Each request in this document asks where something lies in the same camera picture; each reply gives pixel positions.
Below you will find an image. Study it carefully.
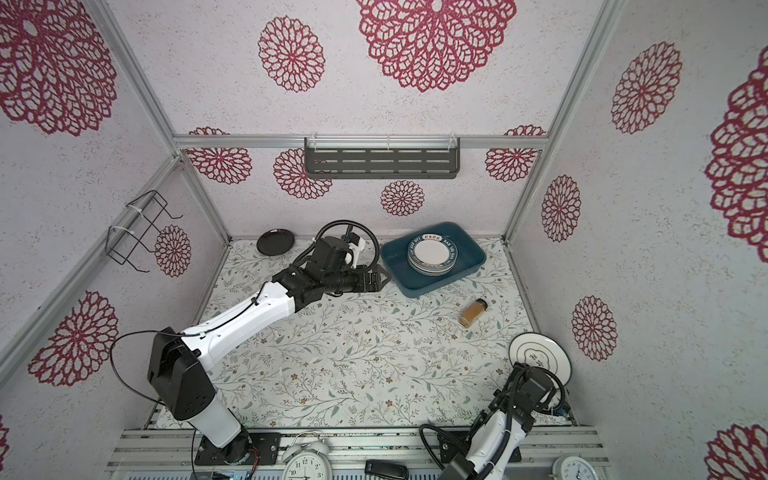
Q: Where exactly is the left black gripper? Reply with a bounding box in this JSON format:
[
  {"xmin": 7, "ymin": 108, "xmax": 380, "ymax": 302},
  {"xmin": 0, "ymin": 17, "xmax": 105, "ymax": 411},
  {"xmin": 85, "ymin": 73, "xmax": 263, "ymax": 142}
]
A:
[{"xmin": 324, "ymin": 262, "xmax": 392, "ymax": 294}]

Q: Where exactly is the white alarm clock centre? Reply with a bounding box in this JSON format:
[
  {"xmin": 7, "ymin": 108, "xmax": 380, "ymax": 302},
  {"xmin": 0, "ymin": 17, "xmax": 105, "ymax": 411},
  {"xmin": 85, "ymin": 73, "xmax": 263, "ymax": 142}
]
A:
[{"xmin": 282, "ymin": 440, "xmax": 333, "ymax": 480}]

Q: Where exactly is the grey wall shelf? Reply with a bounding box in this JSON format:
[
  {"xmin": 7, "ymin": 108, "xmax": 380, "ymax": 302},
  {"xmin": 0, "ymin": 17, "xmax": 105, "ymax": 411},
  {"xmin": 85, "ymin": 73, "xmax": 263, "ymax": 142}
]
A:
[{"xmin": 304, "ymin": 137, "xmax": 461, "ymax": 180}]

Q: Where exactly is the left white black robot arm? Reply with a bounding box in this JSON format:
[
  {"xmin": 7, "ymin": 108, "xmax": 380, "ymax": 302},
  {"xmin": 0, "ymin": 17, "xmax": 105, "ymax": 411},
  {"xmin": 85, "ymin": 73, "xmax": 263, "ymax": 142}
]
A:
[{"xmin": 147, "ymin": 232, "xmax": 389, "ymax": 449}]

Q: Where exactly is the white plate gold outline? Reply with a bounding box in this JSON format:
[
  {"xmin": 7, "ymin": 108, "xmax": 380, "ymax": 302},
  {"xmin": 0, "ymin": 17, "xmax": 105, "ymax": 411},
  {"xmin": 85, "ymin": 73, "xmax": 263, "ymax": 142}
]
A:
[{"xmin": 508, "ymin": 332, "xmax": 573, "ymax": 385}]

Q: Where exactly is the black remote device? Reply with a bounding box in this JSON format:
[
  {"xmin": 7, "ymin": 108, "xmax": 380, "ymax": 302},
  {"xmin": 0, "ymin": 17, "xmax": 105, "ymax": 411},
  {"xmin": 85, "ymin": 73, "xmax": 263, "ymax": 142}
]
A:
[{"xmin": 364, "ymin": 459, "xmax": 410, "ymax": 480}]

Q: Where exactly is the green rim plate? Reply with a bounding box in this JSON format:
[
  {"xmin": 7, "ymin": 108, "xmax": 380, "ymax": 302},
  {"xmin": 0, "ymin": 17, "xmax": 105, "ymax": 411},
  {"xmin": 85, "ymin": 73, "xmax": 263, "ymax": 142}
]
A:
[{"xmin": 407, "ymin": 233, "xmax": 459, "ymax": 276}]

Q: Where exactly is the black wire wall rack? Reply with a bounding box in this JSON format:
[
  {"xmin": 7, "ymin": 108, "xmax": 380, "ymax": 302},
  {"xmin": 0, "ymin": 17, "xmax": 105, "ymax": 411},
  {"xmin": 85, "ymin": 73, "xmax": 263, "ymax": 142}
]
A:
[{"xmin": 104, "ymin": 189, "xmax": 182, "ymax": 274}]

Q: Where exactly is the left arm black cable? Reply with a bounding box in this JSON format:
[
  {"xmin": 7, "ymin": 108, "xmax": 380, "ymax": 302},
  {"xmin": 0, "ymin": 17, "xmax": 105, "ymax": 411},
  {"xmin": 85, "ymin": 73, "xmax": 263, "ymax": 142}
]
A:
[{"xmin": 109, "ymin": 329, "xmax": 166, "ymax": 406}]

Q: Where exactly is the teal plastic bin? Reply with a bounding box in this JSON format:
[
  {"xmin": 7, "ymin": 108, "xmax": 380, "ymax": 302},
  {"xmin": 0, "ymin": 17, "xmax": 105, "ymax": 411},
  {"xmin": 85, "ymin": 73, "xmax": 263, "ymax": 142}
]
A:
[{"xmin": 381, "ymin": 222, "xmax": 487, "ymax": 298}]

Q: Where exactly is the small black plate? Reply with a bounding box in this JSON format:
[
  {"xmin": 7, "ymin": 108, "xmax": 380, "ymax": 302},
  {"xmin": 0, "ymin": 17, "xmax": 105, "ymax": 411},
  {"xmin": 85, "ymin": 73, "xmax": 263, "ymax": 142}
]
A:
[{"xmin": 256, "ymin": 229, "xmax": 295, "ymax": 256}]

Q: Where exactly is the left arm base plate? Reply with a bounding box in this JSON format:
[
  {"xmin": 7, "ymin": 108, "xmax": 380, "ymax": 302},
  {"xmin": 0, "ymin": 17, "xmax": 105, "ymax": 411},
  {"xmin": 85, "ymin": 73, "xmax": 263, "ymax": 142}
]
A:
[{"xmin": 193, "ymin": 431, "xmax": 281, "ymax": 466}]

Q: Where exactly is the brown spice jar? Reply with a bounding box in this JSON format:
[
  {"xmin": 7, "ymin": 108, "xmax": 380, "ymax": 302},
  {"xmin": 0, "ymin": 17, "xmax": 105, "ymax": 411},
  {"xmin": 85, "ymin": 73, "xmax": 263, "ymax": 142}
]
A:
[{"xmin": 459, "ymin": 298, "xmax": 488, "ymax": 328}]

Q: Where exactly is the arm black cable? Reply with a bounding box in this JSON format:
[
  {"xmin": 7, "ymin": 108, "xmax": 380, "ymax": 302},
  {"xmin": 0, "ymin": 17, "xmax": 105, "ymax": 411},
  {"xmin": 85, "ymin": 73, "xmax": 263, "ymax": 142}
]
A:
[
  {"xmin": 418, "ymin": 365, "xmax": 568, "ymax": 480},
  {"xmin": 109, "ymin": 329, "xmax": 166, "ymax": 406}
]

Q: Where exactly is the white clock right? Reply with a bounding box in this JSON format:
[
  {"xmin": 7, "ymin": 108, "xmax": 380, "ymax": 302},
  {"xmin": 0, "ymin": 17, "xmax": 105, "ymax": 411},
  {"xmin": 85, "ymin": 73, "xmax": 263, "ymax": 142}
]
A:
[{"xmin": 551, "ymin": 455, "xmax": 599, "ymax": 480}]

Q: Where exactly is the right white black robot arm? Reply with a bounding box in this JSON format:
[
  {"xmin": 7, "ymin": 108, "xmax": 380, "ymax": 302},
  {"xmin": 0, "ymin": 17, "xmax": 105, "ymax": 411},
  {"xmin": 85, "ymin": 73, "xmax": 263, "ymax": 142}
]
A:
[{"xmin": 440, "ymin": 363, "xmax": 564, "ymax": 479}]

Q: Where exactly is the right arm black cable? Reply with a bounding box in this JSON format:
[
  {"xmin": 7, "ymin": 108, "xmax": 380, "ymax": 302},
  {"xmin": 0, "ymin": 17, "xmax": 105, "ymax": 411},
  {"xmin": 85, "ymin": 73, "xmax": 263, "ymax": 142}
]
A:
[{"xmin": 418, "ymin": 365, "xmax": 568, "ymax": 480}]

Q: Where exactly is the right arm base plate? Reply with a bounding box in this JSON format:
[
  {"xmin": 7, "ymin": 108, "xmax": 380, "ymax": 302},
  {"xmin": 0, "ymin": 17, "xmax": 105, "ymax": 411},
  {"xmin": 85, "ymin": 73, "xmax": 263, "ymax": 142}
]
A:
[{"xmin": 437, "ymin": 433, "xmax": 522, "ymax": 466}]

